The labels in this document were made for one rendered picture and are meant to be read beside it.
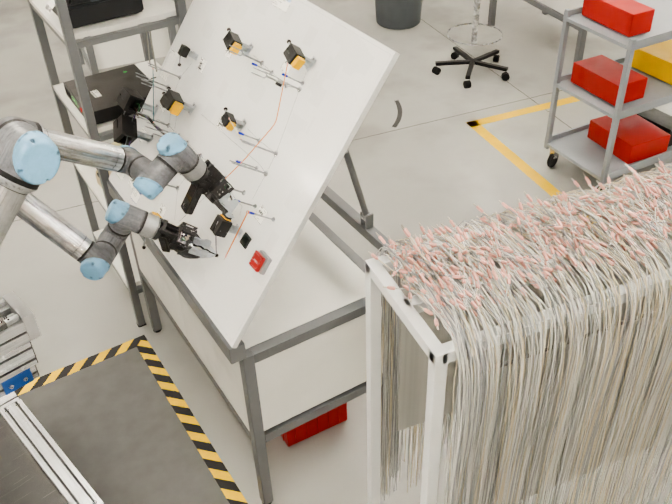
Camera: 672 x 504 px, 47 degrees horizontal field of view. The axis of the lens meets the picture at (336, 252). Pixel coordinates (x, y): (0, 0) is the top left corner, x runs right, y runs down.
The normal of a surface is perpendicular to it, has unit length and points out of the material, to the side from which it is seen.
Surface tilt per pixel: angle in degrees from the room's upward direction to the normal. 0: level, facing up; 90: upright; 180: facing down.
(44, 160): 85
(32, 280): 0
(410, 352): 90
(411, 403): 90
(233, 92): 54
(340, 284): 0
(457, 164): 0
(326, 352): 90
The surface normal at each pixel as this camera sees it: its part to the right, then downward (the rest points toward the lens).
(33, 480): -0.04, -0.79
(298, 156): -0.70, -0.19
